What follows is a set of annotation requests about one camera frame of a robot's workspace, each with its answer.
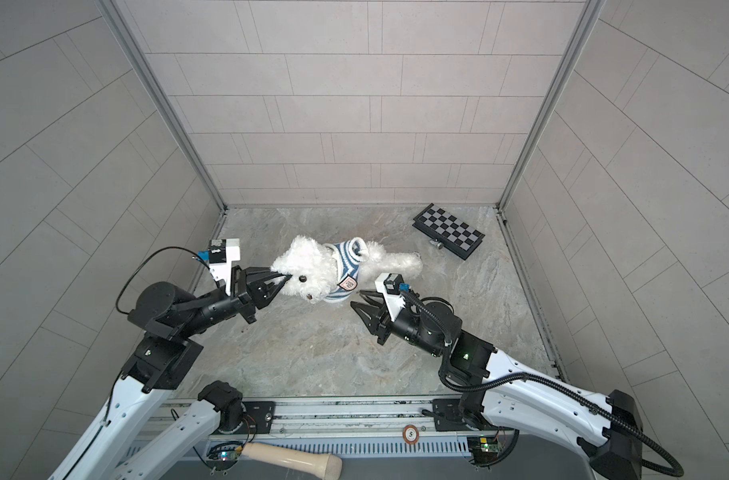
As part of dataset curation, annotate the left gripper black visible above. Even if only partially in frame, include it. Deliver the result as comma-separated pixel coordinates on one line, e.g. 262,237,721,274
173,270,288,342

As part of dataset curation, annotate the white teddy bear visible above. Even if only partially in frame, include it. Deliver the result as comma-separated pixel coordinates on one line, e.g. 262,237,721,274
270,235,424,304

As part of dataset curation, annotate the blue white striped sweater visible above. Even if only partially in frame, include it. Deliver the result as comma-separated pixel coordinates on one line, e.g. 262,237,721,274
324,237,368,303

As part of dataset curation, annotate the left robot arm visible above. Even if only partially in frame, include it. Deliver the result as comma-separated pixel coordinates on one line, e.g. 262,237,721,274
52,266,288,479

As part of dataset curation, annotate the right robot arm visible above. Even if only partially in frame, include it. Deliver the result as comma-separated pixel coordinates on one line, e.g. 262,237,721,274
350,290,643,479

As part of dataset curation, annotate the black white checkerboard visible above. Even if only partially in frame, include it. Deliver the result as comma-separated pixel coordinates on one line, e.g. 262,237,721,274
413,203,486,260

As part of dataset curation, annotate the red round sticker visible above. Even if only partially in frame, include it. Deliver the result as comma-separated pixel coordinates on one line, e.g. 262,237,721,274
402,425,420,445

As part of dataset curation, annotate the left circuit board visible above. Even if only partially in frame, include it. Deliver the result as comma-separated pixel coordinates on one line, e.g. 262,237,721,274
206,441,244,471

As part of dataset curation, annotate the circuit board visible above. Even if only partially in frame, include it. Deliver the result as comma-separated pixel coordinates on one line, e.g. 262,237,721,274
206,441,244,471
467,437,500,467

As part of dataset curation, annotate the right circuit board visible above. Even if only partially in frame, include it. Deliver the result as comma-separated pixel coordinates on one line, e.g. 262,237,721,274
467,437,500,467

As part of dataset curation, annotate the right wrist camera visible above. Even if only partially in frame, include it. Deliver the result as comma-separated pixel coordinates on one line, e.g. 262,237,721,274
376,273,406,322

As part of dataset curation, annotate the aluminium mounting rail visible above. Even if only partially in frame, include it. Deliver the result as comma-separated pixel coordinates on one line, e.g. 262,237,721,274
108,392,600,445

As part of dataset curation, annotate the beige cylindrical handle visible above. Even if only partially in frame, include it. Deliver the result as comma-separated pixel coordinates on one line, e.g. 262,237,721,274
242,443,342,480

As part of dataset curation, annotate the black corrugated cable conduit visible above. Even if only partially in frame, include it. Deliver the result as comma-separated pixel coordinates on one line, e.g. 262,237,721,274
399,287,685,479

